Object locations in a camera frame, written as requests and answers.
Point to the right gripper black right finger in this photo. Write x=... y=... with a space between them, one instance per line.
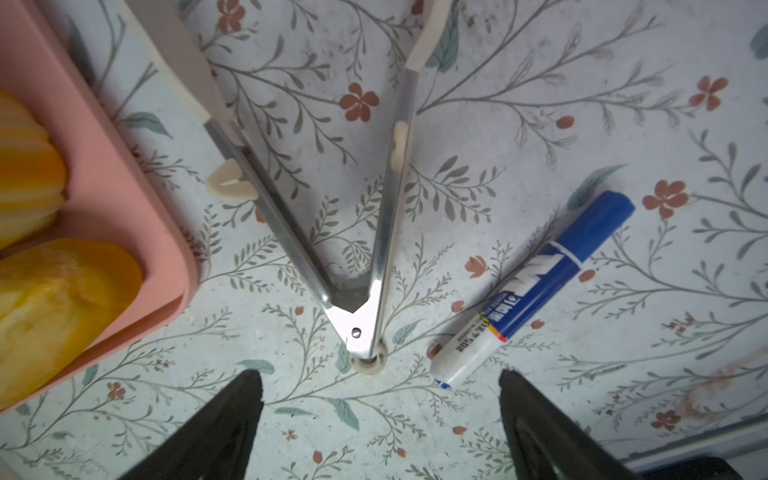
x=545 y=443

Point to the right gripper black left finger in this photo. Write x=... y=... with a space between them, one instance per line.
x=216 y=442

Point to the yellow fluted bundt bread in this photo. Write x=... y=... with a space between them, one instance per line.
x=57 y=298

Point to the yellow ridged bread roll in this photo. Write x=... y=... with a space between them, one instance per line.
x=33 y=174

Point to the blue white marker pen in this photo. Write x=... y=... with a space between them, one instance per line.
x=533 y=285

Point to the pink plastic tray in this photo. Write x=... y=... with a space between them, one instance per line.
x=109 y=197

